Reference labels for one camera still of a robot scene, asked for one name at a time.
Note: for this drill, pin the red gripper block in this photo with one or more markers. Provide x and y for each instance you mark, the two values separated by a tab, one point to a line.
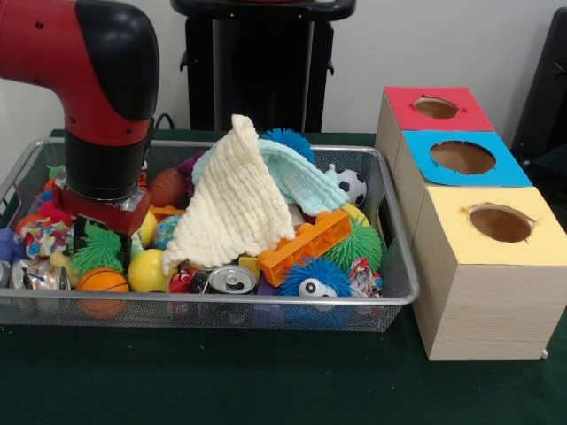
102	212

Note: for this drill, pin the orange toy brick with studs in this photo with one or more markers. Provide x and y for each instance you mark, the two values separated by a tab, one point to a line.
166	212

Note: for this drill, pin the cream yellow knitted cloth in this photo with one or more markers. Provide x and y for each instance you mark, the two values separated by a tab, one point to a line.
235	204

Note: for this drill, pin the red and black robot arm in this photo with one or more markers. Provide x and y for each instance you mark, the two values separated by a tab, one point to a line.
89	80

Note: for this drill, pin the shallow clear mesh bin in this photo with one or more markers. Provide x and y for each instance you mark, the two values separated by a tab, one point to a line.
354	159

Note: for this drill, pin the wooden box with three holes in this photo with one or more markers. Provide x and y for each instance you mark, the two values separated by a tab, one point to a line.
478	310

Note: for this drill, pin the light green spiky ball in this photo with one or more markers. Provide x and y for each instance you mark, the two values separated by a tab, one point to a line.
99	252

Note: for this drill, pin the small orange basketball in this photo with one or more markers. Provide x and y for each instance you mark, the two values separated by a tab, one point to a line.
103	285

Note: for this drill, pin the yellow smiley ball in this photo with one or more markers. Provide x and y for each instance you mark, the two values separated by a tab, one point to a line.
147	271

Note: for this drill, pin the small brown football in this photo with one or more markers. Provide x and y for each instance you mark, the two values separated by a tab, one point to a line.
168	189

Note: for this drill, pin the black drink can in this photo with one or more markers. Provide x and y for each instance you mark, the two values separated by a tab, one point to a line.
232	280

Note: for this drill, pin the long orange toy brick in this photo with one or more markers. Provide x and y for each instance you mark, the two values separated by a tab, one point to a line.
306	248

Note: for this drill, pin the pale blue waffle cloth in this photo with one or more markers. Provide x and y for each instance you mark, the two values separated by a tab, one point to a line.
301	177

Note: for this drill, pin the plain blue spiky ball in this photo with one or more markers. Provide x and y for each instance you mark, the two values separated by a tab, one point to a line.
288	142

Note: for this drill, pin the dark green table cloth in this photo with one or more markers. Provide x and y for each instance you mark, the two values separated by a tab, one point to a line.
266	381

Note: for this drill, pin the blue spiky ball with eyes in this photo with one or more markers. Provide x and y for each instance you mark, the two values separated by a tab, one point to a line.
314	279

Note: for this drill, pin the small soccer ball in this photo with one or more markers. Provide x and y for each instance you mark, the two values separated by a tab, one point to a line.
354	188

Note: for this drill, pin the large green spiky ball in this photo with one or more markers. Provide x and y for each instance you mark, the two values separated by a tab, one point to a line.
363	248

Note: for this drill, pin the black upright panel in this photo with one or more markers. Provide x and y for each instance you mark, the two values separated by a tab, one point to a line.
549	88

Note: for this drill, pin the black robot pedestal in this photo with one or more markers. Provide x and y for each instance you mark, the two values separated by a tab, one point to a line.
257	71

